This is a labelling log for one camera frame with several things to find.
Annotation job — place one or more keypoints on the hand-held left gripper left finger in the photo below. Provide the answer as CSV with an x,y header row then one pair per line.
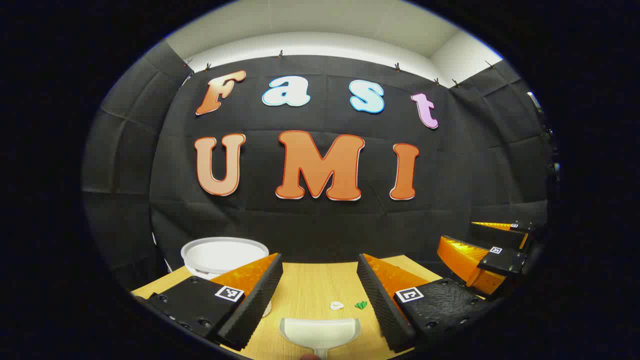
x,y
257,305

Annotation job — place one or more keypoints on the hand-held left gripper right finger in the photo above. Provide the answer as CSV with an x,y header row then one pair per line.
x,y
380,305

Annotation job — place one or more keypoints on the white plastic dustpan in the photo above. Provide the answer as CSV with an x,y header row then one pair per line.
x,y
320,332

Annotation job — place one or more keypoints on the wooden desktop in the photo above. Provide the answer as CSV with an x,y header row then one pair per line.
x,y
310,285

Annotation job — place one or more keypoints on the green paper trash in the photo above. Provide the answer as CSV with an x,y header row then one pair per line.
x,y
361,304

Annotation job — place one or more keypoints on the white ribbed garbage bin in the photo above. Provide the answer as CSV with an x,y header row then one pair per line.
x,y
220,252

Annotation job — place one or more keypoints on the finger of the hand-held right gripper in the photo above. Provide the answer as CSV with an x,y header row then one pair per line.
x,y
500,235
502,260

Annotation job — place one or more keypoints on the white paper trash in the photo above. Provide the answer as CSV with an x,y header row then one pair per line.
x,y
336,305

